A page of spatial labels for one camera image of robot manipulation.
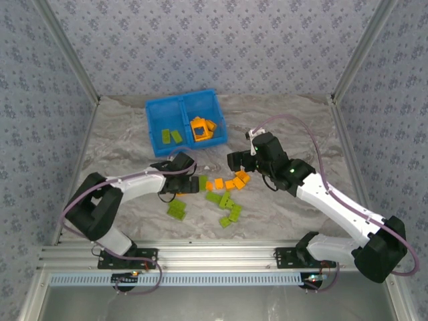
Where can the orange round lego piece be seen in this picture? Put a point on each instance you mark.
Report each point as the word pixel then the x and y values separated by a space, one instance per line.
pixel 182 193

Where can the orange lego brick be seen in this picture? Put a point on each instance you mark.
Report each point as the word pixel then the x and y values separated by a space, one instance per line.
pixel 219 183
pixel 211 134
pixel 243 175
pixel 209 185
pixel 230 184
pixel 196 119
pixel 211 124
pixel 238 184

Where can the large green lego plate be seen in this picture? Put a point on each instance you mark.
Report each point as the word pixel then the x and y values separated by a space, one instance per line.
pixel 177 210

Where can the orange lego window frame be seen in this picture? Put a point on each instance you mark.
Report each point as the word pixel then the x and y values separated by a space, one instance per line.
pixel 194 132

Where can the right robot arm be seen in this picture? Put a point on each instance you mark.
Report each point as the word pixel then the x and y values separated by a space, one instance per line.
pixel 334 207

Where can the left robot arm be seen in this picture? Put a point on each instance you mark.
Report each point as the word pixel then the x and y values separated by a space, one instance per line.
pixel 140 184

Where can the small green lego brick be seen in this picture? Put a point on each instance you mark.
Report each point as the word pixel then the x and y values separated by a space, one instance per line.
pixel 225 222

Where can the small circuit board with LED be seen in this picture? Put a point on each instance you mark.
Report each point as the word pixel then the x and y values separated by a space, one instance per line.
pixel 312 282
pixel 123 278

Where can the grey metal sheet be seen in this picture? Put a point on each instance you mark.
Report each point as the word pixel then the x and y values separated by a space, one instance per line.
pixel 214 304

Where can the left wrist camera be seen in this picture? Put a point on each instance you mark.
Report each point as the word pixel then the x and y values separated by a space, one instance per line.
pixel 170 158

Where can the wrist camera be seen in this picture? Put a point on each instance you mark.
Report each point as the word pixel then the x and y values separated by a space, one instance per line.
pixel 251 136
pixel 170 158

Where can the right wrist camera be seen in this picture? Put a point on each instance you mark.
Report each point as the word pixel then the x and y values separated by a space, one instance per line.
pixel 251 136

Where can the wide aluminium mounting rail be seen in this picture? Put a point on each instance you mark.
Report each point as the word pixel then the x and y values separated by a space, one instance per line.
pixel 214 257

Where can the aluminium table edge rail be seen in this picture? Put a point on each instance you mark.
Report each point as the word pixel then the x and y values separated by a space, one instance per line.
pixel 84 143
pixel 339 117

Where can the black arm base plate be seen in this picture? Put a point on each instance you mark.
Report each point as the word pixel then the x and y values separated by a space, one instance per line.
pixel 110 264
pixel 284 259

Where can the aluminium frame post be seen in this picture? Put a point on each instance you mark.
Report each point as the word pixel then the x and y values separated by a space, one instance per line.
pixel 362 50
pixel 68 50

